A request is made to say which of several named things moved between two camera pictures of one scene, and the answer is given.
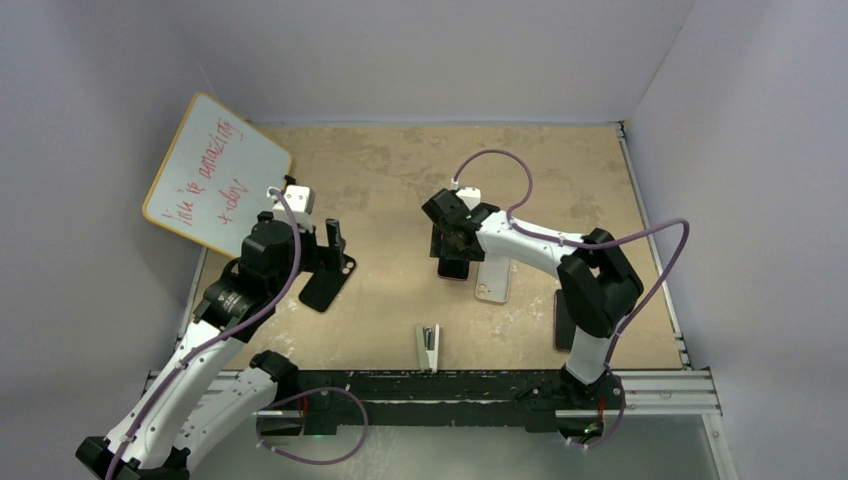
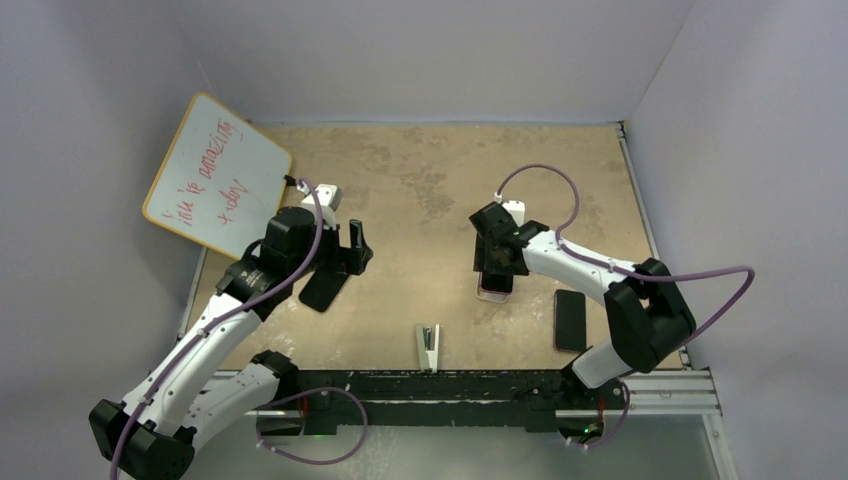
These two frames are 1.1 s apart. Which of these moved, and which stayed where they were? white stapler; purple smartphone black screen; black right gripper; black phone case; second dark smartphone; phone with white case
Moved: black right gripper; purple smartphone black screen
Stayed: phone with white case; black phone case; white stapler; second dark smartphone
